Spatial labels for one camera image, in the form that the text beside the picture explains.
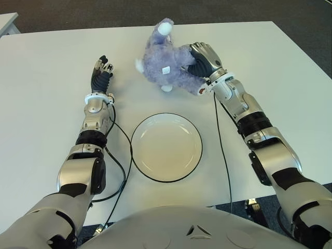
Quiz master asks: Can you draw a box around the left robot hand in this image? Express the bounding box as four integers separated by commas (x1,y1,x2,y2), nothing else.
90,54,114,94

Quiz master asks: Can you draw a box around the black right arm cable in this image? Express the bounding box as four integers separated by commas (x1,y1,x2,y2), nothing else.
212,89,233,212

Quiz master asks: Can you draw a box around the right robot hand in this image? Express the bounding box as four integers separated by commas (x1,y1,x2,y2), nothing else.
181,41,224,78

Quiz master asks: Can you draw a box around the silver robot torso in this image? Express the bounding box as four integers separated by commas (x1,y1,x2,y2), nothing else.
77,204,312,249

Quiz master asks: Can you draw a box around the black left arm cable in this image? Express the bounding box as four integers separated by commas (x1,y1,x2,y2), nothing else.
90,102,133,229

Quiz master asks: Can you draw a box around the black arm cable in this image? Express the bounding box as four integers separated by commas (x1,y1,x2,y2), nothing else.
90,102,133,229
212,89,233,212

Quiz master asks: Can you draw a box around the purple plush bunny doll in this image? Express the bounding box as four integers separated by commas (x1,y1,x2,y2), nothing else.
134,18,211,97

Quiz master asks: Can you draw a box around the white plate black rim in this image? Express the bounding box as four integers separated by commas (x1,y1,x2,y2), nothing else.
130,112,203,183

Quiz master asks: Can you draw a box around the grey side table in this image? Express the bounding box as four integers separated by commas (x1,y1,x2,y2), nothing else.
0,12,21,39

